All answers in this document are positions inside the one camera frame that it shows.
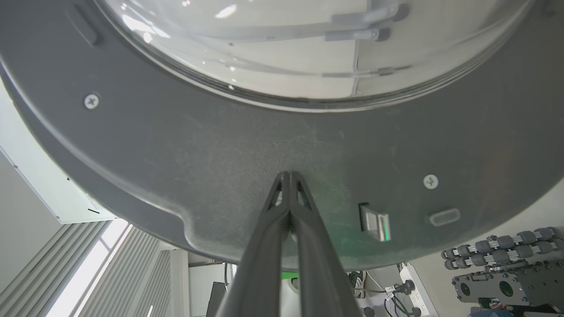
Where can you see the dark patterned shoe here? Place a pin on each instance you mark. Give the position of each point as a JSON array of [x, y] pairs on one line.
[[357, 284]]

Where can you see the white power strip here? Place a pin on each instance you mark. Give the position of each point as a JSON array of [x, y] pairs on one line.
[[416, 290]]

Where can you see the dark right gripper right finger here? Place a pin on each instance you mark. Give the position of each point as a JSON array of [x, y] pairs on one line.
[[319, 273]]

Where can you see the black power plug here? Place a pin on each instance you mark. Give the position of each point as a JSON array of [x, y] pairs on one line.
[[406, 287]]

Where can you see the black machine with grey rollers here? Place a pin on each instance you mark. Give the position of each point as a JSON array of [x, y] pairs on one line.
[[506, 281]]

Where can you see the white panel board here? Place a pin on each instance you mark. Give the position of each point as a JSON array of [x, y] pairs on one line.
[[48, 185]]

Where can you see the dark round washing machine door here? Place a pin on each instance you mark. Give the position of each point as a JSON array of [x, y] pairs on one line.
[[211, 154]]

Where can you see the grey window blinds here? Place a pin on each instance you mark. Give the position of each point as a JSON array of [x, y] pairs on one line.
[[53, 273]]

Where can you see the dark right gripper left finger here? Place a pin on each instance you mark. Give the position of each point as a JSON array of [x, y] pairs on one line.
[[264, 264]]

